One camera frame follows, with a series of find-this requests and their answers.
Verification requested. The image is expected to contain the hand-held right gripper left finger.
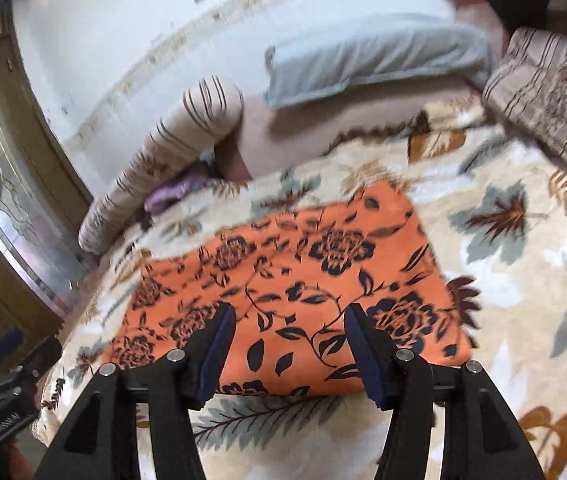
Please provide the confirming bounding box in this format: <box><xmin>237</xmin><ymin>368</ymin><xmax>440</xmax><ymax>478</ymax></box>
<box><xmin>33</xmin><ymin>302</ymin><xmax>238</xmax><ymax>480</ymax></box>

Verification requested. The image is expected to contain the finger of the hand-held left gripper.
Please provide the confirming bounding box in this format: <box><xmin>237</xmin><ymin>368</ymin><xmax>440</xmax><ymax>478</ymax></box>
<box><xmin>0</xmin><ymin>329</ymin><xmax>26</xmax><ymax>366</ymax></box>
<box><xmin>10</xmin><ymin>336</ymin><xmax>64</xmax><ymax>386</ymax></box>

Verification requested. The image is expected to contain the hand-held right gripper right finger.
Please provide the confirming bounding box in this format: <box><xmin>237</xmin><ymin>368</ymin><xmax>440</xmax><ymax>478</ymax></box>
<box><xmin>343</xmin><ymin>302</ymin><xmax>547</xmax><ymax>480</ymax></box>

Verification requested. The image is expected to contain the orange floral garment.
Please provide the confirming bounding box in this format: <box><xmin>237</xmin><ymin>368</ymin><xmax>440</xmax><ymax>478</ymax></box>
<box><xmin>100</xmin><ymin>180</ymin><xmax>474</xmax><ymax>397</ymax></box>

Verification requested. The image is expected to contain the wooden door with glass panel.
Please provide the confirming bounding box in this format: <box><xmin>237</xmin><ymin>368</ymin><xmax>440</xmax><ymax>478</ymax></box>
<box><xmin>0</xmin><ymin>10</ymin><xmax>94</xmax><ymax>356</ymax></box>

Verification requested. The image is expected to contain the leaf print blanket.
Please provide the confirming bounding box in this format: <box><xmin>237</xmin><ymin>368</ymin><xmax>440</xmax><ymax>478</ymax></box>
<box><xmin>33</xmin><ymin>95</ymin><xmax>567</xmax><ymax>480</ymax></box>

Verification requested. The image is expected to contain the purple cloth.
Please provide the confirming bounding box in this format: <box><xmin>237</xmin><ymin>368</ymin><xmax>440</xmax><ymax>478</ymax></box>
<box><xmin>143</xmin><ymin>167</ymin><xmax>214</xmax><ymax>213</ymax></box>

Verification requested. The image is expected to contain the striped rolled quilt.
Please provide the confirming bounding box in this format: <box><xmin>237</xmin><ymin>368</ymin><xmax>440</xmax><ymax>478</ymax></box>
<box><xmin>78</xmin><ymin>75</ymin><xmax>245</xmax><ymax>256</ymax></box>

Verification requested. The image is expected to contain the grey pillow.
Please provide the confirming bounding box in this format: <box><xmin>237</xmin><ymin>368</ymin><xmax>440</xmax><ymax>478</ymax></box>
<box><xmin>263</xmin><ymin>12</ymin><xmax>491</xmax><ymax>111</ymax></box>

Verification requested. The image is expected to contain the striped floral cushion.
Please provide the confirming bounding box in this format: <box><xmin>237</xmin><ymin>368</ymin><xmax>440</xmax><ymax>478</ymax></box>
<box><xmin>481</xmin><ymin>27</ymin><xmax>567</xmax><ymax>191</ymax></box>

